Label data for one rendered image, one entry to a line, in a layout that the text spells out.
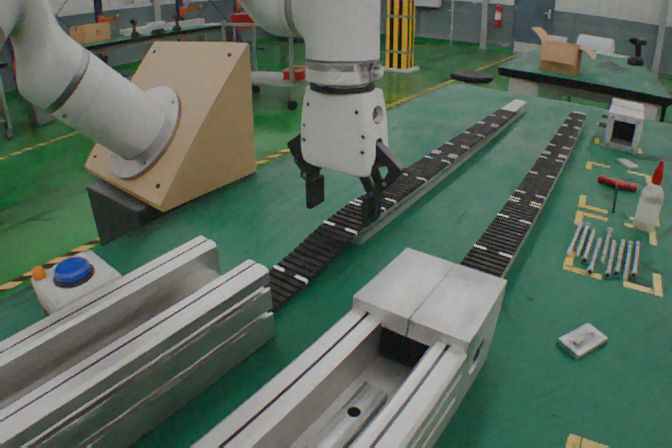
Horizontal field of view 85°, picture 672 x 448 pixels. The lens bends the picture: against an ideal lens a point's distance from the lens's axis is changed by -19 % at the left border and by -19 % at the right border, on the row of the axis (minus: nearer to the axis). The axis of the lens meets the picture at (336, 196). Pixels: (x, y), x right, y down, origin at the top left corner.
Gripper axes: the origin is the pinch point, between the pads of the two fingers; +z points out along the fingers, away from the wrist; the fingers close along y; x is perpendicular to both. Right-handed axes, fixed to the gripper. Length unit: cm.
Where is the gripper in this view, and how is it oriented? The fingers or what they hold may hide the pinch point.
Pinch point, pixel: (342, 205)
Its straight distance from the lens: 57.3
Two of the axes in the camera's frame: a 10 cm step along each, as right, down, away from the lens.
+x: -5.8, 3.5, -7.4
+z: 0.0, 9.1, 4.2
